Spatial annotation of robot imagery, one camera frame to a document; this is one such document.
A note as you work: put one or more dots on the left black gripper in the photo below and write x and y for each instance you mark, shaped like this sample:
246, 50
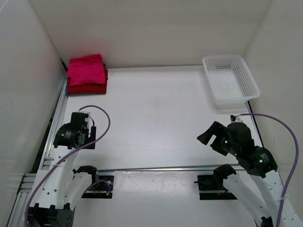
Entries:
88, 138

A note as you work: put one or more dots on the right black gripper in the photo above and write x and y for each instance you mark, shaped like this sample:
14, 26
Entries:
218, 138

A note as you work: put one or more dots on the dark red t shirt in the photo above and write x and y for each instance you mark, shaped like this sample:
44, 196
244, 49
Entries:
89, 88

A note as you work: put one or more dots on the blue t shirt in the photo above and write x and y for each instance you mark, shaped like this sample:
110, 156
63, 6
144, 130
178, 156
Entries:
66, 93

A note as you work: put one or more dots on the pink t shirt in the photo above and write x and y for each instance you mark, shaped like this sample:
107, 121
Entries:
86, 70

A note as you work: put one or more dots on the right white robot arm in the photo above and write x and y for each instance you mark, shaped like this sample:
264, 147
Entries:
273, 209

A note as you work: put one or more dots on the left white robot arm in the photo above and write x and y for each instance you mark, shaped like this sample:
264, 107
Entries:
53, 199

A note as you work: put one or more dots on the white plastic basket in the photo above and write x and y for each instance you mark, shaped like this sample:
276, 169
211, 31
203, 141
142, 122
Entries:
230, 80

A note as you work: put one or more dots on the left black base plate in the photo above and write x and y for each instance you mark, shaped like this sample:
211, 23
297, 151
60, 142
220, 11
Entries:
103, 190

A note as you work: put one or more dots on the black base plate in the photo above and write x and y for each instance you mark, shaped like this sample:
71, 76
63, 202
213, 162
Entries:
211, 191
103, 190

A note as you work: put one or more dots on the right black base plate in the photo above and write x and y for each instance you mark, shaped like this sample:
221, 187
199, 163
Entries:
211, 191

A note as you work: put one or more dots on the aluminium frame rail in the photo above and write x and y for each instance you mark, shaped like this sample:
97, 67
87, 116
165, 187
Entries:
150, 119

